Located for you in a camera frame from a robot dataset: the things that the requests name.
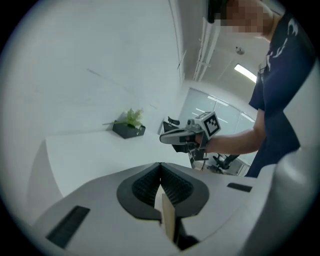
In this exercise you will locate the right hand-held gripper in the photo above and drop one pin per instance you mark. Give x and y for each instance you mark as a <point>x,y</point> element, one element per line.
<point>207,125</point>

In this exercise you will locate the frosted glass partition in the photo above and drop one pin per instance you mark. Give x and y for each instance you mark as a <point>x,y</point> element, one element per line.
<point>225,110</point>

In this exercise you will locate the white green plant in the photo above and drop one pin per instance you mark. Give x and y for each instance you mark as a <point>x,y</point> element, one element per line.
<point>133,117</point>

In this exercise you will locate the black head-mounted camera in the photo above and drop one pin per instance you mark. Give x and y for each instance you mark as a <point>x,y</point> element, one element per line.
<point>215,12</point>

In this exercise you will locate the long ceiling light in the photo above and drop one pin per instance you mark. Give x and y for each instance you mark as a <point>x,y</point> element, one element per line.
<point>246,73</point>

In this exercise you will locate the person's right forearm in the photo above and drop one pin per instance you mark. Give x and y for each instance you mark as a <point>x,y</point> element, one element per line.
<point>232,143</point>

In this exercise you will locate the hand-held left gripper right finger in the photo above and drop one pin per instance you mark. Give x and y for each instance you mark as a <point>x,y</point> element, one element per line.
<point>220,207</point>

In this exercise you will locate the black planter box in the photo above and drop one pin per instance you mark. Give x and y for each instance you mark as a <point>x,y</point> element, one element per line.
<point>127,132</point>

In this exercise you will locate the person's navy printed shirt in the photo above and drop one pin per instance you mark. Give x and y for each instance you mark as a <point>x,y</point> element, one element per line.
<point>280,87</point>

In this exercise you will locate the white ceiling pipes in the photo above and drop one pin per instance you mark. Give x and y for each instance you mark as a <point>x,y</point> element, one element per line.
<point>203,55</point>

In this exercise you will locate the round ceiling smoke detector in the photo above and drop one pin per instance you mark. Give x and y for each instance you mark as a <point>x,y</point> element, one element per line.
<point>240,50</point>

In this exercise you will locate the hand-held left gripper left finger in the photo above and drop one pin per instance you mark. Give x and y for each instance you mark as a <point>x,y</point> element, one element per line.
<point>100,200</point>

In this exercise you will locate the person's head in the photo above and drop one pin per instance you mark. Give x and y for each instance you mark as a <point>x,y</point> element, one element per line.
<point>245,15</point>

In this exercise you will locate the person's right hand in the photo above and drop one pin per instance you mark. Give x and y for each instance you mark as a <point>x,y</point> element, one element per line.
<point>198,141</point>

